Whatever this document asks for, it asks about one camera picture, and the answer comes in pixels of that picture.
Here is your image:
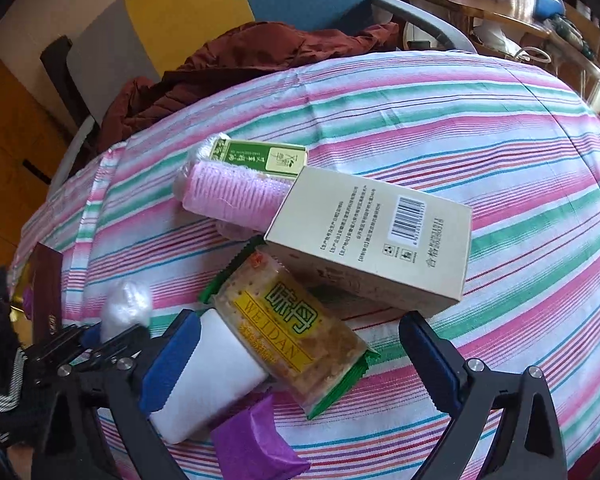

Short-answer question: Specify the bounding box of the white plastic wad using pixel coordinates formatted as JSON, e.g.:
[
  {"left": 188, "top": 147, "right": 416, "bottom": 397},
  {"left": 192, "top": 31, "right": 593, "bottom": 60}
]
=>
[{"left": 101, "top": 280, "right": 154, "bottom": 342}]

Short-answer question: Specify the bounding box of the wooden wardrobe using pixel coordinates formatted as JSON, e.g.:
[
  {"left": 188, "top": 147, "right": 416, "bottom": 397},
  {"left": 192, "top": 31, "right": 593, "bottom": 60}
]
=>
[{"left": 0, "top": 45, "right": 76, "bottom": 276}]

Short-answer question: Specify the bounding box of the white foam block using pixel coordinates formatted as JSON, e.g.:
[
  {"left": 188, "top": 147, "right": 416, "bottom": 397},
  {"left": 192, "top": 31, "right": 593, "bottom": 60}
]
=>
[{"left": 150, "top": 310, "right": 271, "bottom": 445}]

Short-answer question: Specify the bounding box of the cracker packet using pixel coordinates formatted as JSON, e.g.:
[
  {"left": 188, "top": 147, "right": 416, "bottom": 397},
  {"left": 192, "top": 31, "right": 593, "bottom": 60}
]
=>
[{"left": 200, "top": 237, "right": 382, "bottom": 421}]

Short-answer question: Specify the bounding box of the wooden desk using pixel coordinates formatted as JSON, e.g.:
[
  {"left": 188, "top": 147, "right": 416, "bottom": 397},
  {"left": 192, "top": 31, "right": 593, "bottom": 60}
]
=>
[{"left": 380, "top": 0, "right": 600, "bottom": 111}]

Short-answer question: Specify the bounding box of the dark red jacket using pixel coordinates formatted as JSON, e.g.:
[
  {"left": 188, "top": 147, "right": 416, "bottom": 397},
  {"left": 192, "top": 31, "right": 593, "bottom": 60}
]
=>
[{"left": 97, "top": 21, "right": 401, "bottom": 156}]

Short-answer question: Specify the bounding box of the purple packet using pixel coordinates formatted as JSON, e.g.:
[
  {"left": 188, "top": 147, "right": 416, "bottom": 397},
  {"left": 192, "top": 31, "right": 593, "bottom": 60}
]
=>
[{"left": 212, "top": 394, "right": 311, "bottom": 480}]

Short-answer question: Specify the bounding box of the blue round object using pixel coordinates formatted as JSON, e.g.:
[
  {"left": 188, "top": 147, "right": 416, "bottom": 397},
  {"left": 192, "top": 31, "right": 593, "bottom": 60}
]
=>
[{"left": 534, "top": 0, "right": 567, "bottom": 23}]

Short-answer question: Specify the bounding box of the grey yellow blue chair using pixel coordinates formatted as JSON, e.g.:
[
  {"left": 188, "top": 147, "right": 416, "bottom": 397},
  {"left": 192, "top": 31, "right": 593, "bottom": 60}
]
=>
[{"left": 40, "top": 0, "right": 478, "bottom": 196}]

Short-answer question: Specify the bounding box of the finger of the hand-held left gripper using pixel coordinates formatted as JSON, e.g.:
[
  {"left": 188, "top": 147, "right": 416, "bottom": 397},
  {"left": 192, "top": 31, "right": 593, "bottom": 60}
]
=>
[
  {"left": 25, "top": 324, "right": 103, "bottom": 361},
  {"left": 77, "top": 324, "right": 150, "bottom": 367}
]

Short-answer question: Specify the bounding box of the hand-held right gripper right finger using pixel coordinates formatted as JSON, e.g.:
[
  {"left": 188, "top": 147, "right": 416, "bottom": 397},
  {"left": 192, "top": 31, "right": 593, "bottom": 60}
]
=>
[{"left": 397, "top": 310, "right": 571, "bottom": 480}]

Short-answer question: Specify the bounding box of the striped tablecloth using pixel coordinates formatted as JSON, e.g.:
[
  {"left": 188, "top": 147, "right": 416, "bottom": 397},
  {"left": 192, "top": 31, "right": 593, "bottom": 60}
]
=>
[{"left": 7, "top": 50, "right": 600, "bottom": 480}]

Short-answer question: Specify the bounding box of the pink roller pack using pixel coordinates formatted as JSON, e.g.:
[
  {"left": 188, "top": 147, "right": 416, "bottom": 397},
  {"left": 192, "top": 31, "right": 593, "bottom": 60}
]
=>
[{"left": 172, "top": 132, "right": 306, "bottom": 241}]

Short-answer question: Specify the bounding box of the beige carton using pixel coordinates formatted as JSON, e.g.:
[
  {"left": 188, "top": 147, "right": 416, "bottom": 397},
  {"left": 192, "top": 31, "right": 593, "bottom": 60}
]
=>
[{"left": 264, "top": 166, "right": 473, "bottom": 320}]

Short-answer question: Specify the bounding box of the green tea box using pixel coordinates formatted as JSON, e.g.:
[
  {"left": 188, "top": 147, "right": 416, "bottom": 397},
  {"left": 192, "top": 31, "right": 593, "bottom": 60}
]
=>
[{"left": 211, "top": 137, "right": 308, "bottom": 181}]

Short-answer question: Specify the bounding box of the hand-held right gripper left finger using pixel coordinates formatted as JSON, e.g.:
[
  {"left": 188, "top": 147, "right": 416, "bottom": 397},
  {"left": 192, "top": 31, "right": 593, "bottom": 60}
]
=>
[{"left": 40, "top": 309, "right": 203, "bottom": 480}]

